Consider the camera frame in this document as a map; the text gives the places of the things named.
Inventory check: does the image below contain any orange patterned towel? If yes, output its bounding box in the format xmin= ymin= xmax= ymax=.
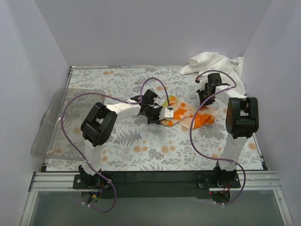
xmin=161 ymin=95 xmax=219 ymax=129

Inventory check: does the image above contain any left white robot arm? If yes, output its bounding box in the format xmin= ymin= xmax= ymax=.
xmin=79 ymin=90 xmax=174 ymax=188

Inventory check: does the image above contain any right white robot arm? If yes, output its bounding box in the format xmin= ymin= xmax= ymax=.
xmin=196 ymin=70 xmax=259 ymax=187

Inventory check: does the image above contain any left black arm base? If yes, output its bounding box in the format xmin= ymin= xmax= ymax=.
xmin=72 ymin=172 xmax=112 ymax=204

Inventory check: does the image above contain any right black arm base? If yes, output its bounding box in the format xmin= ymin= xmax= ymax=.
xmin=193 ymin=172 xmax=241 ymax=204

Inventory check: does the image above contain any white crumpled towel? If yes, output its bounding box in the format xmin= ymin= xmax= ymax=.
xmin=179 ymin=52 xmax=246 ymax=95

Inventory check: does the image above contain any floral patterned table mat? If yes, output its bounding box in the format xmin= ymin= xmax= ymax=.
xmin=46 ymin=67 xmax=263 ymax=172

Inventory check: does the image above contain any clear plastic bin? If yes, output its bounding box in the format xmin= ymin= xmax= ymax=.
xmin=31 ymin=88 xmax=105 ymax=161

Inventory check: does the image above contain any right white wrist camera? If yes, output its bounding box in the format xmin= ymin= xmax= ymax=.
xmin=198 ymin=78 xmax=208 ymax=90

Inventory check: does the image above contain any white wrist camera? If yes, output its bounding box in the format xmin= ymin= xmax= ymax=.
xmin=160 ymin=107 xmax=174 ymax=120
xmin=198 ymin=78 xmax=208 ymax=90

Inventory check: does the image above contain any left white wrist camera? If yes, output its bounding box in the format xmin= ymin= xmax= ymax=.
xmin=160 ymin=107 xmax=174 ymax=120

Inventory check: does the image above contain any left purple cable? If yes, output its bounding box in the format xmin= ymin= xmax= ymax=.
xmin=60 ymin=77 xmax=174 ymax=213

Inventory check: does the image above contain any aluminium frame rail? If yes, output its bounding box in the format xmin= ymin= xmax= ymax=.
xmin=30 ymin=170 xmax=282 ymax=191

